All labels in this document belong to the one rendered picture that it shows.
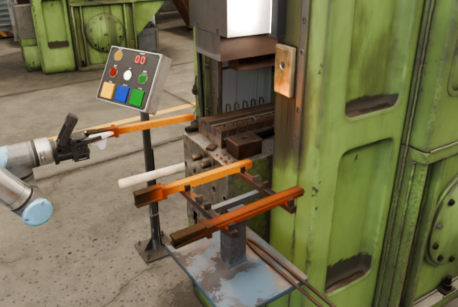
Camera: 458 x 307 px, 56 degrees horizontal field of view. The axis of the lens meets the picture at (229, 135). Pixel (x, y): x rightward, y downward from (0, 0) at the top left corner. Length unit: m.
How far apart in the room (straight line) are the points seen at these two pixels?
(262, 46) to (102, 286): 1.54
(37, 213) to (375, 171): 1.24
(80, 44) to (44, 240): 4.03
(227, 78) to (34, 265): 1.57
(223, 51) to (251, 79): 0.45
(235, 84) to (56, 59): 4.79
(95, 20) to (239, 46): 4.97
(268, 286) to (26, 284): 1.61
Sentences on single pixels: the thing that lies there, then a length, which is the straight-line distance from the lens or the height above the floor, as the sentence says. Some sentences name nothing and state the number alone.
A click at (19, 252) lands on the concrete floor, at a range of 2.92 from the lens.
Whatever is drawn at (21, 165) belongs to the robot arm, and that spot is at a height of 1.02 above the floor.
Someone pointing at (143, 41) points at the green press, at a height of 0.25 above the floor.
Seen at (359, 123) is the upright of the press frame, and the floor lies 1.10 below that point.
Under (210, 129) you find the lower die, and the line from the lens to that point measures 1.77.
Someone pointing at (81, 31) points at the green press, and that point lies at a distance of 6.50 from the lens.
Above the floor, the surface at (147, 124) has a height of 1.06.
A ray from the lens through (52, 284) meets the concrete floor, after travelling 2.62.
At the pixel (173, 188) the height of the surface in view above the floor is 0.99.
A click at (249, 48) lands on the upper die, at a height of 1.31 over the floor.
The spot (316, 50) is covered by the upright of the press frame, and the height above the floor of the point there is 1.36.
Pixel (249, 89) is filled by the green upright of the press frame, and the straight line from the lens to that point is 2.03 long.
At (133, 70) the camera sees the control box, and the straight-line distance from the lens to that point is 2.13.
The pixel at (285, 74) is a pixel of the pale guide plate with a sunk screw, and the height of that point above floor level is 1.26.
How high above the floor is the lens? 1.67
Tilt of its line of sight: 24 degrees down
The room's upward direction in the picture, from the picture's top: straight up
